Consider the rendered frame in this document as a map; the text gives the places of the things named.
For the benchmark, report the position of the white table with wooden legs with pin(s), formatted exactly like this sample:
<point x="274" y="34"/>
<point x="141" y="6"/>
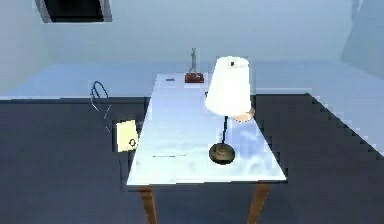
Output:
<point x="180" y="133"/>

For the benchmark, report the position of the grey statuette on red base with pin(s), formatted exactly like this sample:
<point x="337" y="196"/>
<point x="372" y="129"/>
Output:
<point x="194" y="76"/>

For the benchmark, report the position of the small dark flat object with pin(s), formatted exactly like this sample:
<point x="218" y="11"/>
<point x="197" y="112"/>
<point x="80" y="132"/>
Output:
<point x="170" y="79"/>

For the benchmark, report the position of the white shade table lamp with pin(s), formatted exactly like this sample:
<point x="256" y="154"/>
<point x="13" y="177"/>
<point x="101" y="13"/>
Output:
<point x="228" y="87"/>

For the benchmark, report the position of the tan round dish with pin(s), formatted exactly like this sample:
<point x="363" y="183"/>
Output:
<point x="246" y="116"/>

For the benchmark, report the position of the dark window with grey frame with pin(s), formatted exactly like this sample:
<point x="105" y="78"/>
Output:
<point x="74" y="10"/>

